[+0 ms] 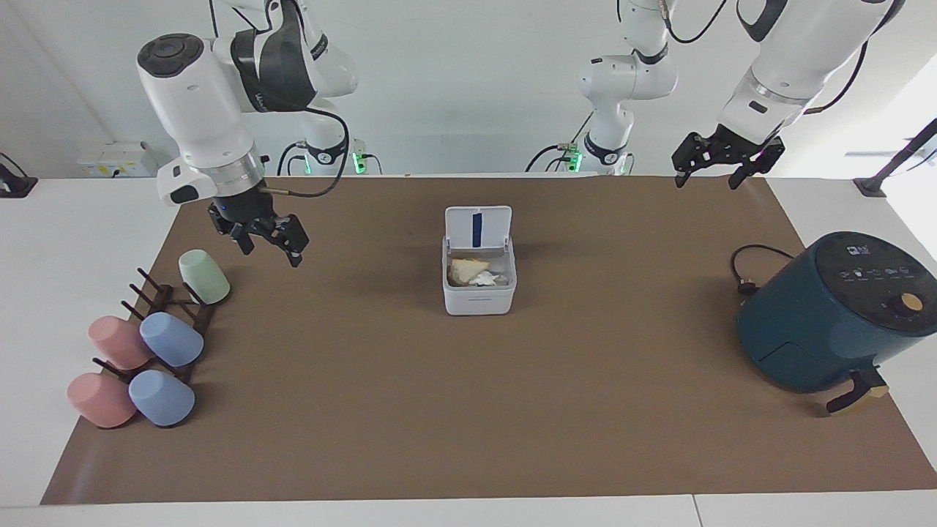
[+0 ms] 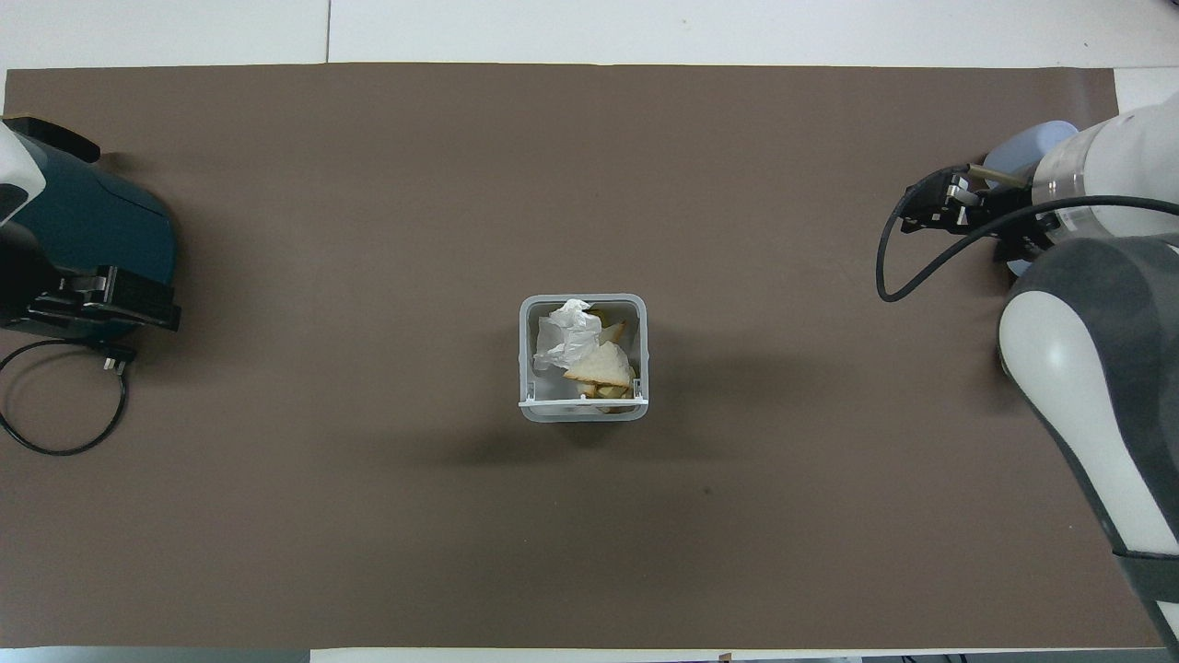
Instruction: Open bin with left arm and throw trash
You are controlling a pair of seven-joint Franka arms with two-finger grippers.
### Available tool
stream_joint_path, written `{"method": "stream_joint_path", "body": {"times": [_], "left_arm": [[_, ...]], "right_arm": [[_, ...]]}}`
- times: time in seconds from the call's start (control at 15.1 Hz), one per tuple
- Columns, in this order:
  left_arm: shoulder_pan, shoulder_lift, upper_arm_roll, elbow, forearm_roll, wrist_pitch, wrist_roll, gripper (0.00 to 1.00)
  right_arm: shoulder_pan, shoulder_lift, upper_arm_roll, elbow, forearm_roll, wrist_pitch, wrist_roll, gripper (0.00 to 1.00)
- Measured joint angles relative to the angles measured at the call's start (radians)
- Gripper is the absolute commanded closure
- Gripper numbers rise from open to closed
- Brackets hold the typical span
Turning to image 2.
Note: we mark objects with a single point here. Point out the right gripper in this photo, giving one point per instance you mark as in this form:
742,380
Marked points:
1018,226

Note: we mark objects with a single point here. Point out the grey square trash bin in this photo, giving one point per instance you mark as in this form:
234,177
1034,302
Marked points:
528,368

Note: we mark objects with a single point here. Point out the light blue round container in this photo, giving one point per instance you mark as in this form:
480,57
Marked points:
1027,147

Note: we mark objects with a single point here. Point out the tan stick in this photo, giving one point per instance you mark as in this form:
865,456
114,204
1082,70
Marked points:
997,176

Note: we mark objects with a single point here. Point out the yellow fruit peel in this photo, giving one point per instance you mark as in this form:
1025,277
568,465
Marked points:
613,330

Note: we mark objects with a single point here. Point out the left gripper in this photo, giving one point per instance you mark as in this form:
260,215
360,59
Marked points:
129,299

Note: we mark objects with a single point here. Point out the crumpled white plastic wrap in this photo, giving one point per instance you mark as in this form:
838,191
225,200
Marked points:
569,336

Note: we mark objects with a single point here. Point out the bread slice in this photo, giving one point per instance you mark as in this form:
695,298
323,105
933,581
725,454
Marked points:
603,368

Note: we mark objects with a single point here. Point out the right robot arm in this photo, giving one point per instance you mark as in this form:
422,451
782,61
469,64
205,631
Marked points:
1096,368

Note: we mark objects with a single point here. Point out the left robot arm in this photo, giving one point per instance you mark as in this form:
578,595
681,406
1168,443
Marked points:
101,221

